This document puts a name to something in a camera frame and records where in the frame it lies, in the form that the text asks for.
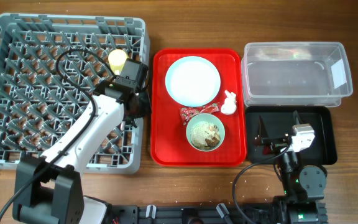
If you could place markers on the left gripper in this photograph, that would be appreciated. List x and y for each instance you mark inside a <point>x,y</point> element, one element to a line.
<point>146,99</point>

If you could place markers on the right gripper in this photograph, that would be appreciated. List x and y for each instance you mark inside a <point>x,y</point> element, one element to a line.
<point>263,139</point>

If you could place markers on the yellow plastic cup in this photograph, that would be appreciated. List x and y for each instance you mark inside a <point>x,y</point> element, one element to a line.
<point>117,59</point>

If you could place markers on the white napkin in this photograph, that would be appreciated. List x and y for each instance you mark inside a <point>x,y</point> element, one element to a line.
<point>230,103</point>

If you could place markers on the light blue plate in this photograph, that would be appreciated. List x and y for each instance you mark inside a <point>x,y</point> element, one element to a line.
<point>192,81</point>

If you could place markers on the red snack wrapper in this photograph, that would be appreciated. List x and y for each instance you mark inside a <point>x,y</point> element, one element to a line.
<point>187,113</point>

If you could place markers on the green bowl with food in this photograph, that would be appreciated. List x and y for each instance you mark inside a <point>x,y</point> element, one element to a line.
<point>205,132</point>

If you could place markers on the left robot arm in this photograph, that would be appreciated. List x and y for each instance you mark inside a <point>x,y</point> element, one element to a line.
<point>48,188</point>

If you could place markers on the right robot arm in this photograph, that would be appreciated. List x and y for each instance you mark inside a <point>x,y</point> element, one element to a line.
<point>303,185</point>

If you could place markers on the grey dishwasher rack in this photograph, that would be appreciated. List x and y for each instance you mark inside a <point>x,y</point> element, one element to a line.
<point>48,63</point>

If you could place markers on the black plastic tray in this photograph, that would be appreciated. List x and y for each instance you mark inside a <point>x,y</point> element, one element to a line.
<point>279,120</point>

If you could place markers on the clear plastic bin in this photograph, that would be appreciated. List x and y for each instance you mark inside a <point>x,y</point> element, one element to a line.
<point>295,73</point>

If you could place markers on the red plastic tray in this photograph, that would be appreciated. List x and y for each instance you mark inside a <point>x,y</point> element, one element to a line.
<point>168,143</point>

